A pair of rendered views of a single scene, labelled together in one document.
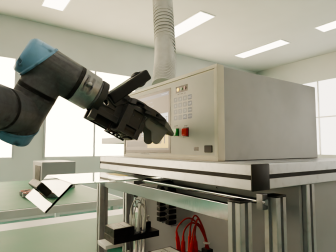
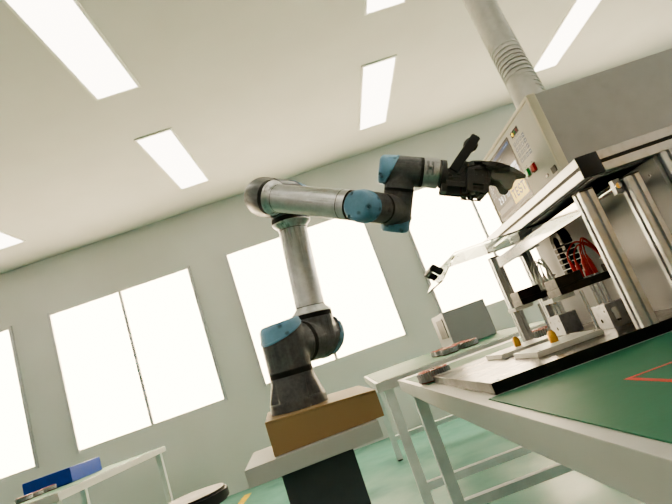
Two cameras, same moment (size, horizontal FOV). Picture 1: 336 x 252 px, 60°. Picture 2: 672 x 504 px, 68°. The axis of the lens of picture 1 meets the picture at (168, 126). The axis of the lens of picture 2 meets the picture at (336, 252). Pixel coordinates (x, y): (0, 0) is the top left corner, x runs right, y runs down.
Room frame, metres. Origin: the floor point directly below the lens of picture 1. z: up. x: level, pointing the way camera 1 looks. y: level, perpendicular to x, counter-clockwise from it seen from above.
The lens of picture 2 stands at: (-0.58, -0.21, 0.89)
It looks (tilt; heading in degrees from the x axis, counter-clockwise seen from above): 13 degrees up; 32
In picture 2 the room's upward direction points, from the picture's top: 20 degrees counter-clockwise
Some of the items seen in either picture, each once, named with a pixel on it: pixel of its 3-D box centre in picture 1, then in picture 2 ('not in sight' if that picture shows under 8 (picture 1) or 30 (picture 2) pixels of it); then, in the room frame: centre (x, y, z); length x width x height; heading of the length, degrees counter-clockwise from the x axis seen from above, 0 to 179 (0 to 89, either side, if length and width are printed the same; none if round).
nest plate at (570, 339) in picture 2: not in sight; (555, 344); (0.62, 0.06, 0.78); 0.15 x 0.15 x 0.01; 35
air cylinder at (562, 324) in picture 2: not in sight; (564, 323); (0.90, 0.08, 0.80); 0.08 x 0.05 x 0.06; 35
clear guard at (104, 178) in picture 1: (98, 187); (484, 259); (0.81, 0.19, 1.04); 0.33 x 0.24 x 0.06; 125
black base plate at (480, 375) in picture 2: not in sight; (544, 351); (0.72, 0.12, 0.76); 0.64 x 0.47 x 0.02; 35
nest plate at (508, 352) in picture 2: not in sight; (519, 348); (0.81, 0.20, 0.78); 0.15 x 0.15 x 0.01; 35
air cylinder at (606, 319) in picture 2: not in sight; (610, 314); (0.70, -0.05, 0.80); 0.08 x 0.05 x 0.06; 35
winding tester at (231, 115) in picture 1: (213, 123); (579, 148); (0.89, -0.14, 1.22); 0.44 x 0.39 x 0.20; 35
